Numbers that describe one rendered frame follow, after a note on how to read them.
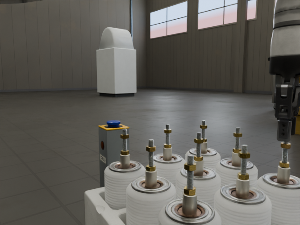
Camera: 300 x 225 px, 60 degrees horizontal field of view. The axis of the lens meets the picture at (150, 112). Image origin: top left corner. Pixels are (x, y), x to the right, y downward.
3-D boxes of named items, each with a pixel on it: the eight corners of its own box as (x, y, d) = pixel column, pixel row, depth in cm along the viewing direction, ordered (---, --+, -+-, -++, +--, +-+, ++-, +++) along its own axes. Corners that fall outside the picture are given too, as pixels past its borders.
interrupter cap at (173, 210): (173, 230, 36) (173, 225, 35) (159, 204, 43) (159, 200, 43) (223, 223, 37) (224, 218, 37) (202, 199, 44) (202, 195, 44)
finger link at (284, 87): (281, 78, 48) (280, 90, 48) (276, 85, 44) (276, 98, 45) (296, 78, 46) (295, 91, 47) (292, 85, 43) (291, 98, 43)
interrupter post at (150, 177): (159, 185, 50) (159, 169, 50) (153, 189, 48) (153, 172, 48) (148, 183, 52) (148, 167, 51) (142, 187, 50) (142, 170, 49)
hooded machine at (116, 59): (137, 95, 675) (137, 28, 653) (113, 97, 627) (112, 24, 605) (119, 94, 737) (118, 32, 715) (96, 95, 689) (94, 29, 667)
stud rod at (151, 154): (154, 177, 50) (154, 139, 49) (151, 179, 49) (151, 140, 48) (151, 176, 50) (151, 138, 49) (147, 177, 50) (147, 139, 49)
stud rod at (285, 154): (281, 172, 52) (283, 135, 51) (286, 173, 52) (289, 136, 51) (280, 174, 51) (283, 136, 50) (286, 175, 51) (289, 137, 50)
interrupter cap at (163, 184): (177, 183, 51) (177, 180, 51) (158, 198, 45) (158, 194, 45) (144, 176, 55) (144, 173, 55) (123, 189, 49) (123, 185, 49)
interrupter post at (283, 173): (275, 183, 51) (276, 167, 51) (277, 179, 53) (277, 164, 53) (289, 186, 50) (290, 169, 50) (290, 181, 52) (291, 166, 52)
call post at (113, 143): (108, 235, 76) (106, 131, 71) (100, 224, 82) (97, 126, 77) (130, 228, 79) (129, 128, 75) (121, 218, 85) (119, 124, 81)
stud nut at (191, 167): (186, 171, 38) (186, 165, 38) (182, 167, 40) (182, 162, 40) (198, 170, 38) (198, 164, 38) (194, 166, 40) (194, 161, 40)
